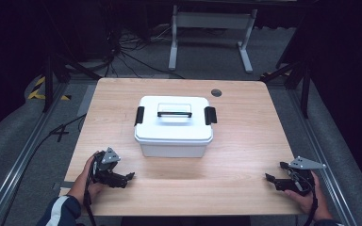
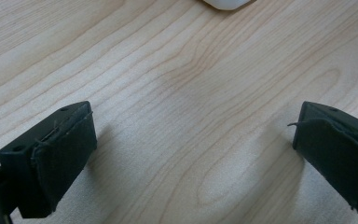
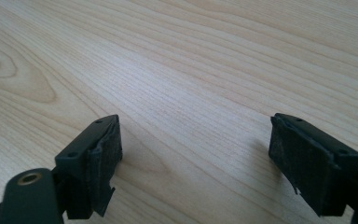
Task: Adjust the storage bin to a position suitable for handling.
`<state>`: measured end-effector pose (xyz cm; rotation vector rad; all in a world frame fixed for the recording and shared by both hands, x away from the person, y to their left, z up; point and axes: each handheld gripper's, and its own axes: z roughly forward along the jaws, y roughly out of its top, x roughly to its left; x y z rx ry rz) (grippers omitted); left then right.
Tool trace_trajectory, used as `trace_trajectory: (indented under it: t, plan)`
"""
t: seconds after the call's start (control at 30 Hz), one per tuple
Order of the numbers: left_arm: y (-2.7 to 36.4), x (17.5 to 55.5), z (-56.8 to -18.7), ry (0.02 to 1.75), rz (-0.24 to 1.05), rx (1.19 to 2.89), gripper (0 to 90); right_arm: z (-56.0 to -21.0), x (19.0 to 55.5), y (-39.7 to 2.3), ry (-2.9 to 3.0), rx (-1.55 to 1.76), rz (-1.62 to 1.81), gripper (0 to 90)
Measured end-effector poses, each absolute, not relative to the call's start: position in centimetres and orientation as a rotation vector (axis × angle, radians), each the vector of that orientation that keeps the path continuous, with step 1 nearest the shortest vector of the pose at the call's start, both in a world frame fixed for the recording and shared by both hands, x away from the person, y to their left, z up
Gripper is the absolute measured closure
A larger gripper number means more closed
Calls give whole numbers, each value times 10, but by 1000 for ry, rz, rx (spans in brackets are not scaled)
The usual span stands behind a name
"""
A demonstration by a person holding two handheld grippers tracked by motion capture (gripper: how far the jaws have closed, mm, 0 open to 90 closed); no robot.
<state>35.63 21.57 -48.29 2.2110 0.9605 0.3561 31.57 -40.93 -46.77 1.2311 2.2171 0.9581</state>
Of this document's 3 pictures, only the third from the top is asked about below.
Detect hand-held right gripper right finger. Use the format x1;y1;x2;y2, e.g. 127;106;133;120
268;112;358;217

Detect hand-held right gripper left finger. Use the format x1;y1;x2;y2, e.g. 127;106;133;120
54;114;123;220

